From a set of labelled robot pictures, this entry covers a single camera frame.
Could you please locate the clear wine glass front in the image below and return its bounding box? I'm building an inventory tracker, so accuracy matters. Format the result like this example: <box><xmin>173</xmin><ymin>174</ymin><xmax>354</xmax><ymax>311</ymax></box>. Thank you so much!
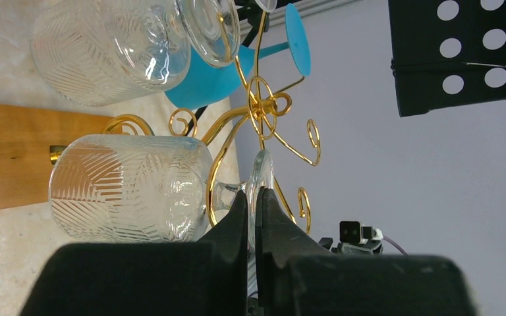
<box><xmin>48</xmin><ymin>134</ymin><xmax>273</xmax><ymax>243</ymax></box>

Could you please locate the clear wine glass back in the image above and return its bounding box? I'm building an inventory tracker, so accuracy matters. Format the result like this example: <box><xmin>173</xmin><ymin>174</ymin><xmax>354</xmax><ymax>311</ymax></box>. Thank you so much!
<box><xmin>255</xmin><ymin>0</ymin><xmax>277</xmax><ymax>13</ymax></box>

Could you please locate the clear wine glass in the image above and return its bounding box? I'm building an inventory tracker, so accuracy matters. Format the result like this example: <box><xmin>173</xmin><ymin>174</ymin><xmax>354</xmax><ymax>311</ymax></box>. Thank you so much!
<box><xmin>48</xmin><ymin>134</ymin><xmax>273</xmax><ymax>243</ymax></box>
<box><xmin>30</xmin><ymin>0</ymin><xmax>240</xmax><ymax>107</ymax></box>
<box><xmin>255</xmin><ymin>0</ymin><xmax>277</xmax><ymax>13</ymax></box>

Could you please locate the gold wine glass rack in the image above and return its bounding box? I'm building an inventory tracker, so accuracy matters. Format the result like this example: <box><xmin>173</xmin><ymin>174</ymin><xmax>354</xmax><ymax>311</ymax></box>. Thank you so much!
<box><xmin>0</xmin><ymin>0</ymin><xmax>323</xmax><ymax>236</ymax></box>

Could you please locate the blue wine glass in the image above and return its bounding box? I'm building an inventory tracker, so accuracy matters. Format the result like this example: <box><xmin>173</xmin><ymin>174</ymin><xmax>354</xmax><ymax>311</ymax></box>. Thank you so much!
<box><xmin>165</xmin><ymin>4</ymin><xmax>311</xmax><ymax>110</ymax></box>

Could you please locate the black music stand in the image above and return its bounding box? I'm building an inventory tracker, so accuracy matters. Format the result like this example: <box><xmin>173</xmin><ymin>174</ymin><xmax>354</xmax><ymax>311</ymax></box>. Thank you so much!
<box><xmin>388</xmin><ymin>1</ymin><xmax>506</xmax><ymax>117</ymax></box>

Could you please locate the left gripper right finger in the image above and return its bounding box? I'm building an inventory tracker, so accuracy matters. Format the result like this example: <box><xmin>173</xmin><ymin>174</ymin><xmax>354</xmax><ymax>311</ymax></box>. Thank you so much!
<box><xmin>255</xmin><ymin>188</ymin><xmax>478</xmax><ymax>315</ymax></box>

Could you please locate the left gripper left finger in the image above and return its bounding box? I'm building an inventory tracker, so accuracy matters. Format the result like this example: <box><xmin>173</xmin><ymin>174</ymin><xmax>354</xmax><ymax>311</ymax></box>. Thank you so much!
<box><xmin>21</xmin><ymin>192</ymin><xmax>248</xmax><ymax>315</ymax></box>

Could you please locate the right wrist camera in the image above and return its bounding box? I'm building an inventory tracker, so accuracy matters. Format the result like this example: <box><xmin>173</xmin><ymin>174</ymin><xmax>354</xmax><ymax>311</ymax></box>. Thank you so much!
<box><xmin>339</xmin><ymin>221</ymin><xmax>384</xmax><ymax>245</ymax></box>

